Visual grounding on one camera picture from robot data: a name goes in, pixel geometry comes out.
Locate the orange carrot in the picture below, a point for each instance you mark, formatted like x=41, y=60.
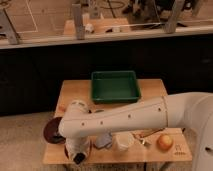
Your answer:
x=61, y=108

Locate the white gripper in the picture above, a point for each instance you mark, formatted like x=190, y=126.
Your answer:
x=79, y=145

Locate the dark maroon plate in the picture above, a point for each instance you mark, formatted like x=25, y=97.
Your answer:
x=51, y=133

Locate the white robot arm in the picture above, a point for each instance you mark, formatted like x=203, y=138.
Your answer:
x=192, y=110

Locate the metal fork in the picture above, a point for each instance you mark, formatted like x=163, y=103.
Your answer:
x=141, y=140

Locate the black eraser block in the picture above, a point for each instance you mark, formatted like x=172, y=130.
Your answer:
x=79, y=158

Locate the orange fruit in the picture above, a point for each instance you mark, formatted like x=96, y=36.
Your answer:
x=164, y=142

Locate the green plastic tray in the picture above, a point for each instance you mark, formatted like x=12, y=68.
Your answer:
x=114, y=87

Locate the wooden chopsticks bundle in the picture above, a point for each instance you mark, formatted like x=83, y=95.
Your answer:
x=148, y=132

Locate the grey blue cloth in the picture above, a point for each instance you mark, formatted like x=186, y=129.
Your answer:
x=103, y=141

